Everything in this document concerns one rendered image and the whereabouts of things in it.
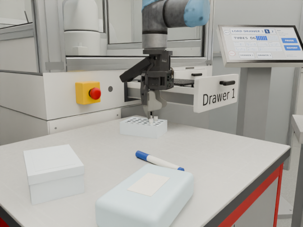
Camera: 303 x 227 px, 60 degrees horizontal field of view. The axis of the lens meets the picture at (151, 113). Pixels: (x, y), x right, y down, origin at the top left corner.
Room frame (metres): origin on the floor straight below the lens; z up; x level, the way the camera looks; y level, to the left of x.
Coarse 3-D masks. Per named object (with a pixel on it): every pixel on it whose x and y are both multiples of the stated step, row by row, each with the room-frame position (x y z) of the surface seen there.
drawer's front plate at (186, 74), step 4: (176, 72) 1.26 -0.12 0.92; (180, 72) 1.28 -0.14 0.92; (184, 72) 1.31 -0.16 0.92; (188, 72) 1.34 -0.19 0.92; (192, 72) 1.36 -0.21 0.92; (196, 72) 1.39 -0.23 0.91; (200, 72) 1.42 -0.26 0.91; (204, 72) 1.45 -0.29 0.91; (176, 76) 1.26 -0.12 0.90; (180, 76) 1.28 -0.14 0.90; (184, 76) 1.31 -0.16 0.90; (188, 76) 1.34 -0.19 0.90; (192, 76) 1.36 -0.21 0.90; (196, 76) 1.39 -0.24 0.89; (200, 76) 1.42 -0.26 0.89; (204, 76) 1.45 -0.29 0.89
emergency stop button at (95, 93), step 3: (96, 87) 0.85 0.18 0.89; (93, 90) 0.84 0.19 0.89; (96, 90) 0.84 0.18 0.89; (99, 90) 0.85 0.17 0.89; (90, 93) 0.84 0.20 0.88; (93, 93) 0.83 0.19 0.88; (96, 93) 0.84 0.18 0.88; (99, 93) 0.85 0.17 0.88; (93, 96) 0.83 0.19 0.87; (96, 96) 0.84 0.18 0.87; (99, 96) 0.85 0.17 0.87; (93, 99) 0.84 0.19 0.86; (96, 99) 0.85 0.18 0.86
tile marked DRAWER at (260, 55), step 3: (258, 54) 1.63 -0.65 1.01; (261, 54) 1.63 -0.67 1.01; (264, 54) 1.63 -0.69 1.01; (267, 54) 1.63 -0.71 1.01; (270, 54) 1.63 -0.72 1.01; (258, 57) 1.62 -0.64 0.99; (261, 57) 1.62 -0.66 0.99; (264, 57) 1.62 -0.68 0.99; (267, 57) 1.62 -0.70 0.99; (270, 57) 1.62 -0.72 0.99
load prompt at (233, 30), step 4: (232, 28) 1.76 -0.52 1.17; (236, 28) 1.76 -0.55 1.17; (240, 28) 1.76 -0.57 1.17; (244, 28) 1.77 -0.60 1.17; (248, 28) 1.77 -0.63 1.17; (252, 28) 1.77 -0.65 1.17; (256, 28) 1.77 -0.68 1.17; (260, 28) 1.77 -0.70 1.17; (264, 28) 1.78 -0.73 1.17; (268, 28) 1.78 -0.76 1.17; (272, 28) 1.78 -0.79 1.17; (232, 32) 1.74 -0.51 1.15; (236, 32) 1.74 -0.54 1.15; (240, 32) 1.74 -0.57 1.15; (244, 32) 1.74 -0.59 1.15; (248, 32) 1.74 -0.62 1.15; (252, 32) 1.75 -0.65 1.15; (256, 32) 1.75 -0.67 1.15; (260, 32) 1.75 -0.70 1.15; (264, 32) 1.75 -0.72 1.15; (268, 32) 1.75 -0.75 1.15; (272, 32) 1.76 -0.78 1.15
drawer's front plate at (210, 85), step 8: (200, 80) 0.81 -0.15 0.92; (208, 80) 0.85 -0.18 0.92; (216, 80) 0.89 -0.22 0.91; (224, 80) 0.93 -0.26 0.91; (232, 80) 0.98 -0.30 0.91; (200, 88) 0.81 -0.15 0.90; (208, 88) 0.85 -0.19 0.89; (216, 88) 0.89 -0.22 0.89; (224, 88) 0.94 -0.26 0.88; (232, 88) 0.99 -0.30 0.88; (200, 96) 0.82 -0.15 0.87; (208, 96) 0.85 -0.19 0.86; (216, 96) 0.90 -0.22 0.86; (232, 96) 0.99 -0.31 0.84; (200, 104) 0.82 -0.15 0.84; (208, 104) 0.85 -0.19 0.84; (216, 104) 0.90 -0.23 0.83; (224, 104) 0.94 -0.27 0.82; (200, 112) 0.82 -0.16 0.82
